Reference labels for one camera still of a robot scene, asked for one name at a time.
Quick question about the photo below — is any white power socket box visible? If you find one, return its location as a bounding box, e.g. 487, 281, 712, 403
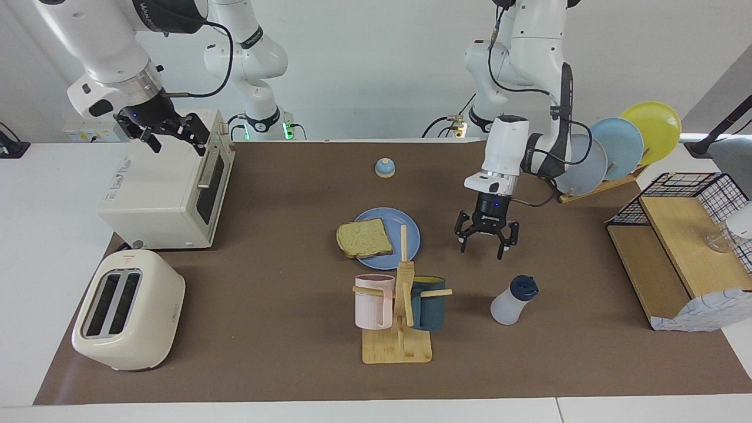
62, 113, 131, 143

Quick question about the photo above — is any cream two-slot toaster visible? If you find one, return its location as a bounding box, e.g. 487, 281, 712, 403
71, 249, 186, 372

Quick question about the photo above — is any grey rounded object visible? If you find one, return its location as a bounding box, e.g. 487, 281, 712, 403
708, 134, 752, 197

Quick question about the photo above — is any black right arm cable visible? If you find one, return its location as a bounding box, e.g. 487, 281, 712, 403
162, 15, 234, 98

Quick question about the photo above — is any wooden plate rack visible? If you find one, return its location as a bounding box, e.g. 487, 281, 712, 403
552, 147, 650, 204

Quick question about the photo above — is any brown table mat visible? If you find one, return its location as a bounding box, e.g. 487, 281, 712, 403
33, 141, 752, 406

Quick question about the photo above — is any grey round plate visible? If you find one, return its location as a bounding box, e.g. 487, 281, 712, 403
555, 134, 608, 196

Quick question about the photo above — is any white bottle dark blue cap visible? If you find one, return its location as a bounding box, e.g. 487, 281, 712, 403
491, 275, 539, 325

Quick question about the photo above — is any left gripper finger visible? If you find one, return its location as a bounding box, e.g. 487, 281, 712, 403
454, 211, 478, 253
497, 221, 520, 260

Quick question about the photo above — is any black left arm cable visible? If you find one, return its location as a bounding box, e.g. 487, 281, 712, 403
488, 0, 594, 210

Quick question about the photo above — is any two-tier wooden shelf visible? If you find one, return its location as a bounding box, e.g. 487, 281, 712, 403
607, 196, 752, 330

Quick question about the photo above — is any pink mug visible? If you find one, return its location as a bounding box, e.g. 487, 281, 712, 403
354, 274, 395, 330

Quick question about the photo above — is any wooden mug rack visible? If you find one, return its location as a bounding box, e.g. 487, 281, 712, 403
352, 224, 454, 365

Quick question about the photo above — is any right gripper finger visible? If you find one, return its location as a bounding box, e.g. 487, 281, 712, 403
138, 125, 162, 153
176, 113, 210, 156

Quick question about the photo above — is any black wire mesh frame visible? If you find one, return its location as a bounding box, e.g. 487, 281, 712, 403
605, 172, 752, 277

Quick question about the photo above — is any clear glass cup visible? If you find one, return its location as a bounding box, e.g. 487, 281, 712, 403
705, 226, 738, 253

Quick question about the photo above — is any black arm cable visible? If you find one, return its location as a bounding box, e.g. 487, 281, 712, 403
162, 15, 234, 98
488, 0, 594, 210

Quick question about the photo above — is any white rounded object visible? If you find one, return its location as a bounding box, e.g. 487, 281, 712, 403
727, 202, 752, 240

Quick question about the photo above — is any toasted bread slice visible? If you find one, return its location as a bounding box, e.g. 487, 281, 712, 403
336, 218, 394, 259

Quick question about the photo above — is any teal mug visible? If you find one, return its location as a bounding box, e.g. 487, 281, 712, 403
409, 276, 447, 331

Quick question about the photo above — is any black clamp mount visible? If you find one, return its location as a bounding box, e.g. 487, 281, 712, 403
0, 122, 31, 159

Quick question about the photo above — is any light blue round plate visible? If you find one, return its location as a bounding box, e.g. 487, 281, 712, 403
587, 117, 645, 182

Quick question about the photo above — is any white blue checkered cloth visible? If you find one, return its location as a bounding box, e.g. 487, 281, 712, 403
650, 288, 752, 333

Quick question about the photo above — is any yellow round plate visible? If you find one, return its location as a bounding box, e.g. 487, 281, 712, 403
620, 101, 682, 167

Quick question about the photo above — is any white toaster oven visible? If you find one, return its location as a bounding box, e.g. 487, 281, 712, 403
97, 109, 236, 250

